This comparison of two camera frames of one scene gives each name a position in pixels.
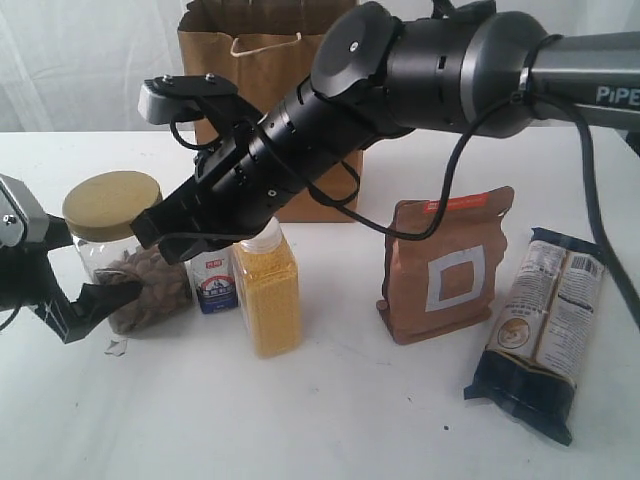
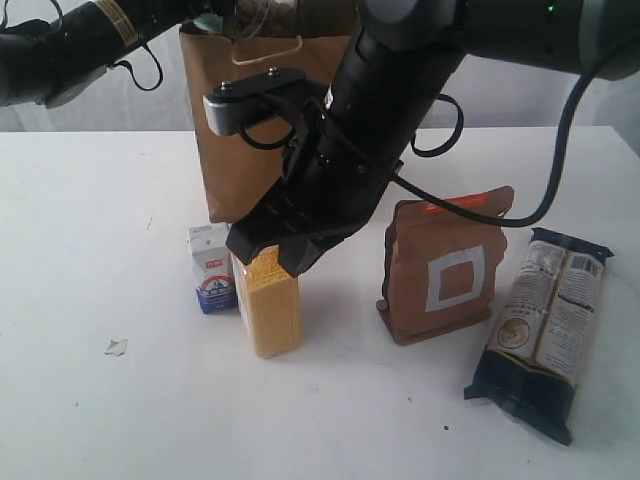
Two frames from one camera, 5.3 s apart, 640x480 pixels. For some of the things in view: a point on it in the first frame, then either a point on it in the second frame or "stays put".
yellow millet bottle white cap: x=266 y=272 stays put
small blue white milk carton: x=215 y=278 stays put
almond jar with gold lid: x=99 y=211 → x=266 y=18
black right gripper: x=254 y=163 → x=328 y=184
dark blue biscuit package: x=533 y=352 stays put
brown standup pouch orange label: x=445 y=283 stays put
